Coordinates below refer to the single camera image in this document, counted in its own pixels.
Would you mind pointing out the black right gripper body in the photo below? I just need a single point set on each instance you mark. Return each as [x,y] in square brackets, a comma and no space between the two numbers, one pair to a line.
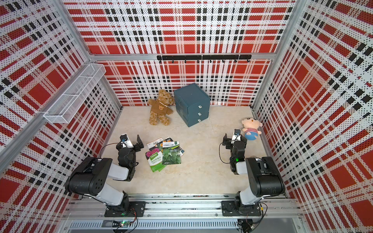
[229,145]

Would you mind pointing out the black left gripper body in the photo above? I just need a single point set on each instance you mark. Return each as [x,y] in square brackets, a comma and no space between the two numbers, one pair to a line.
[136,147]

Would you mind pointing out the orange flower seed bag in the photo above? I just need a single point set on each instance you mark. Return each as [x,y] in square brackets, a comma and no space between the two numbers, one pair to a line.
[154,143]

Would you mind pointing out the pink flower green seed bag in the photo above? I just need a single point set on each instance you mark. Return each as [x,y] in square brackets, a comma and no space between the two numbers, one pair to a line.
[155,159]

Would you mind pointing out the dark green leaf seed bag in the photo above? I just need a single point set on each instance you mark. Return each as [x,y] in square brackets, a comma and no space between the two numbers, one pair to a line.
[171,153]

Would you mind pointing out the orange fruit seed bag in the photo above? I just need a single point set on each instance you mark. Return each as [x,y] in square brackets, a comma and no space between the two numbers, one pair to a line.
[182,151]

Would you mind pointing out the teal drawer cabinet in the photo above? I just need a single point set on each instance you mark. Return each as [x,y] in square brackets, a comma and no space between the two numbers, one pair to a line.
[192,104]

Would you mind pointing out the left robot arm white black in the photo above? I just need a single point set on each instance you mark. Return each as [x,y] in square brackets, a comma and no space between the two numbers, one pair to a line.
[89,178]

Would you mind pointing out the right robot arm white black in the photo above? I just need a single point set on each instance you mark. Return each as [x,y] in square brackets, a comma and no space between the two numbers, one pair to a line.
[264,178]

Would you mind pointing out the pig plush toy striped shirt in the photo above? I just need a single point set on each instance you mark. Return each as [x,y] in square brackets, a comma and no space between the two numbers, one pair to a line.
[251,128]

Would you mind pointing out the brown teddy bear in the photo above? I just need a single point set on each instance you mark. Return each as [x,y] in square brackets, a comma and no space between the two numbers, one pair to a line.
[160,108]

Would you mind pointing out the green circuit board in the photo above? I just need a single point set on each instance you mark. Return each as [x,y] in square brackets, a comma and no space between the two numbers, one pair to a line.
[121,224]

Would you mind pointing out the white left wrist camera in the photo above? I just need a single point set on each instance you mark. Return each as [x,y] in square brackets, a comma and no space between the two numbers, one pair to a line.
[125,141]

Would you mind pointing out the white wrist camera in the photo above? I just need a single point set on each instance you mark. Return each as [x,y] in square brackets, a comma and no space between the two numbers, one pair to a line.
[125,141]
[236,135]

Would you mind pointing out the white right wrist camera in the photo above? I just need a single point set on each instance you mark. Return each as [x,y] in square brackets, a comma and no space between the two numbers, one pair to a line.
[236,135]

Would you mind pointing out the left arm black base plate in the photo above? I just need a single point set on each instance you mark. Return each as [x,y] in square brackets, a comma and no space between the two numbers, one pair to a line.
[126,209]

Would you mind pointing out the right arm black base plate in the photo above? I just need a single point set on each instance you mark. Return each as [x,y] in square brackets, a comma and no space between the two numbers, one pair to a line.
[232,208]

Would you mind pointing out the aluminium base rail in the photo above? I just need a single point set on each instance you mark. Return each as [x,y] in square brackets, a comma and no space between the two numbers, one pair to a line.
[185,212]

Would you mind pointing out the black hook rail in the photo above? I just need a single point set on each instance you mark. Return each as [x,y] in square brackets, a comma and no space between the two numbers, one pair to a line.
[203,57]

